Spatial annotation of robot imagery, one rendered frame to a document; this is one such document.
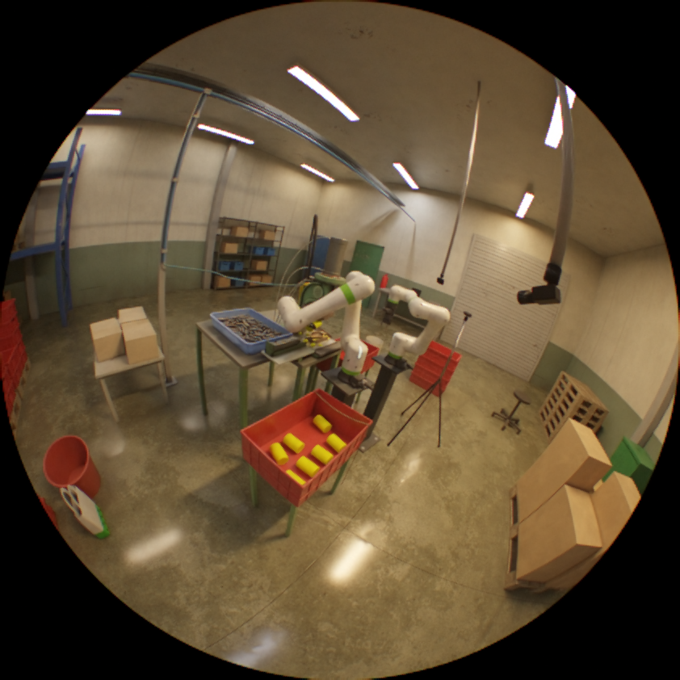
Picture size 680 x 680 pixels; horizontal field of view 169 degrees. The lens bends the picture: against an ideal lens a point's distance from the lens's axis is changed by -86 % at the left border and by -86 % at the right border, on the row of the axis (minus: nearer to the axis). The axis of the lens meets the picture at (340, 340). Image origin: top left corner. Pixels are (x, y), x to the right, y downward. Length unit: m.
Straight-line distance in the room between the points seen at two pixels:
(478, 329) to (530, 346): 1.64
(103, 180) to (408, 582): 7.33
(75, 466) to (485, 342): 7.80
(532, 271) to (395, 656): 7.15
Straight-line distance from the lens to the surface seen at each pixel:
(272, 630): 1.70
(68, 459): 2.40
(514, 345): 6.88
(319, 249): 8.03
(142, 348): 2.21
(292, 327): 1.22
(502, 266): 6.71
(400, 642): 1.88
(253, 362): 1.41
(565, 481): 2.28
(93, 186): 6.20
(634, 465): 3.44
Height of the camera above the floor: 1.69
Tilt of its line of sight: 22 degrees down
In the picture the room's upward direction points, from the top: 15 degrees clockwise
